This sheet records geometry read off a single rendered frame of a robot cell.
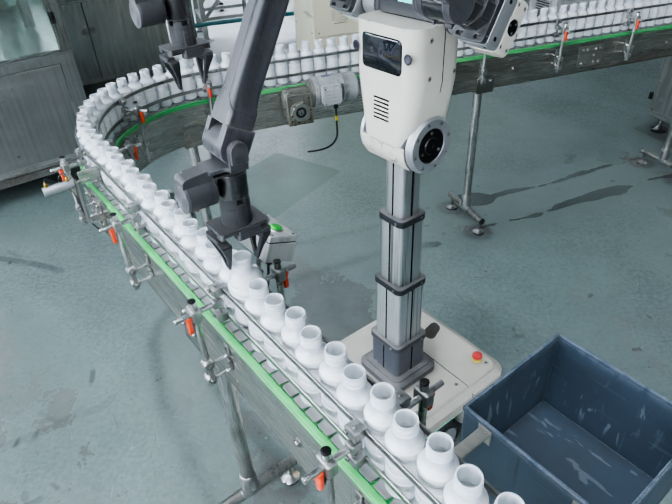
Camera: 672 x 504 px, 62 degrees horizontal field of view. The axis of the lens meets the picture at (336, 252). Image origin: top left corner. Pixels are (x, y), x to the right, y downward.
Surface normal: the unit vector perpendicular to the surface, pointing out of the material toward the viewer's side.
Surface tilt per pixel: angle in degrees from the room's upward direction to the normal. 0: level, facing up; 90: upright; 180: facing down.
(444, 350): 0
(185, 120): 90
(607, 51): 90
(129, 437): 0
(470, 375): 0
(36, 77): 90
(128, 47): 90
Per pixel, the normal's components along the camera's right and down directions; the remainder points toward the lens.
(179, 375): -0.04, -0.81
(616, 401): -0.79, 0.38
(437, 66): 0.62, 0.44
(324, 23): 0.35, 0.53
